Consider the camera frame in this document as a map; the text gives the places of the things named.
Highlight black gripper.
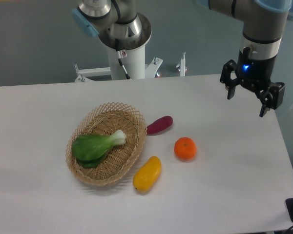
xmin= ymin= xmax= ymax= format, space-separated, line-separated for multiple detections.
xmin=220 ymin=49 xmax=285 ymax=117

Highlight orange mandarin fruit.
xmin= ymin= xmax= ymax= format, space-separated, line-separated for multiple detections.
xmin=174 ymin=137 xmax=197 ymax=160

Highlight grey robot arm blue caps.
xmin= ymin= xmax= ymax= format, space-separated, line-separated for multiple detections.
xmin=72 ymin=0 xmax=292 ymax=117

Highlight purple sweet potato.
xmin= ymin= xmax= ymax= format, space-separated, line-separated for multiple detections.
xmin=146 ymin=116 xmax=173 ymax=135

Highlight yellow mango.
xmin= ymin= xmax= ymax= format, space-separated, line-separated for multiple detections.
xmin=133 ymin=156 xmax=162 ymax=193

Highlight woven bamboo basket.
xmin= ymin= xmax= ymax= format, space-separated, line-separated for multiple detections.
xmin=66 ymin=102 xmax=147 ymax=186

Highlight green bok choy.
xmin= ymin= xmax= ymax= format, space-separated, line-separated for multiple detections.
xmin=71 ymin=130 xmax=126 ymax=168

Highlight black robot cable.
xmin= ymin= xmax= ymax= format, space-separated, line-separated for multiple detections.
xmin=114 ymin=38 xmax=132 ymax=80

